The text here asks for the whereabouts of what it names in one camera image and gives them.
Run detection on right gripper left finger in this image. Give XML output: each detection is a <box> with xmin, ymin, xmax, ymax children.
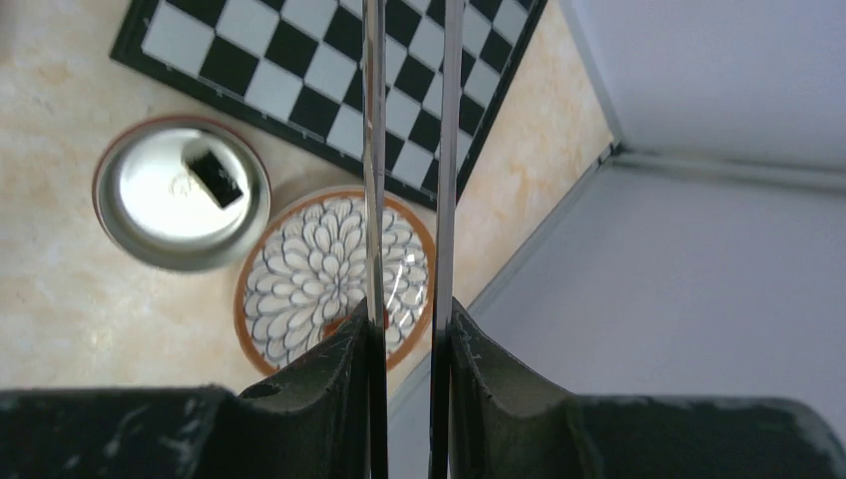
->
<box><xmin>1</xmin><ymin>304</ymin><xmax>369</xmax><ymax>478</ymax></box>

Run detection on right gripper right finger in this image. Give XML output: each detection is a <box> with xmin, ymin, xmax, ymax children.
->
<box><xmin>449</xmin><ymin>304</ymin><xmax>845</xmax><ymax>478</ymax></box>

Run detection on black white sushi piece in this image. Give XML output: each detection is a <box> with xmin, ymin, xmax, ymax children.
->
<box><xmin>182</xmin><ymin>148</ymin><xmax>244</xmax><ymax>210</ymax></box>

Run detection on silver metal tongs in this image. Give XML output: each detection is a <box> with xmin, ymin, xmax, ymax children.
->
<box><xmin>361</xmin><ymin>1</ymin><xmax>464</xmax><ymax>478</ymax></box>

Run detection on steel lunch box bowl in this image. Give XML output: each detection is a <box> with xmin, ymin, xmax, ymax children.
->
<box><xmin>91</xmin><ymin>115</ymin><xmax>271</xmax><ymax>272</ymax></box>

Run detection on orange fried food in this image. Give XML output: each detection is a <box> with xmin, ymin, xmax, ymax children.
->
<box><xmin>322</xmin><ymin>315</ymin><xmax>350</xmax><ymax>338</ymax></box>

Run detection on patterned round plate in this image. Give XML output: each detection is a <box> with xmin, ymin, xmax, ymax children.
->
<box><xmin>233</xmin><ymin>187</ymin><xmax>434</xmax><ymax>375</ymax></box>

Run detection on black white chessboard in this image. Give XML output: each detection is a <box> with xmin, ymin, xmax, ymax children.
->
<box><xmin>111</xmin><ymin>0</ymin><xmax>545</xmax><ymax>200</ymax></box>

